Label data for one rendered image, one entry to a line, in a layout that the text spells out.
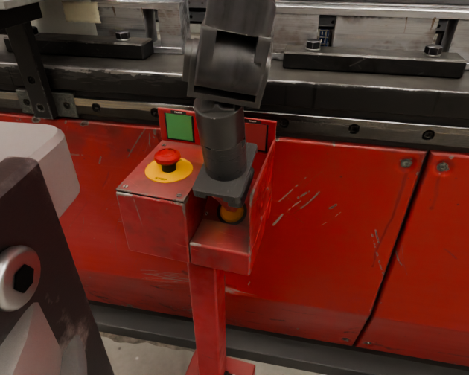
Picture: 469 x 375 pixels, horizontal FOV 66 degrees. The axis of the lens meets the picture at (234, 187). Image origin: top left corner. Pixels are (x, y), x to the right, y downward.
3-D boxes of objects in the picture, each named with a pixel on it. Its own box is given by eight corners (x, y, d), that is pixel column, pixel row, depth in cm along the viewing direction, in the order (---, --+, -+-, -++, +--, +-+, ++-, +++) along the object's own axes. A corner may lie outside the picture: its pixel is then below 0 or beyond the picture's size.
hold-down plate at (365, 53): (282, 68, 66) (284, 51, 64) (284, 60, 70) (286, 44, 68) (461, 79, 61) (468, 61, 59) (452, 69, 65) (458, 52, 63)
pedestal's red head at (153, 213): (127, 251, 58) (105, 152, 48) (169, 194, 71) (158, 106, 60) (249, 277, 53) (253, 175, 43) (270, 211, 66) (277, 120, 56)
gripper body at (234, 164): (258, 152, 53) (257, 111, 47) (240, 207, 47) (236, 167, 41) (216, 146, 55) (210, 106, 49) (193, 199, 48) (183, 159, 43)
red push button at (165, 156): (151, 177, 55) (148, 157, 53) (163, 164, 58) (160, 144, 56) (176, 181, 54) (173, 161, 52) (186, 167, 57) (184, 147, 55)
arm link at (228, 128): (188, 111, 39) (242, 109, 39) (196, 75, 44) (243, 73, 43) (198, 157, 44) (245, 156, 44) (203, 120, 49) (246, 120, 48)
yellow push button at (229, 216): (219, 223, 59) (217, 219, 57) (225, 201, 60) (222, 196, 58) (242, 228, 58) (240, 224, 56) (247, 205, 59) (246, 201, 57)
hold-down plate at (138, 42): (7, 52, 75) (1, 36, 73) (24, 45, 79) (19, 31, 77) (144, 60, 70) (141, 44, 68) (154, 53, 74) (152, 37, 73)
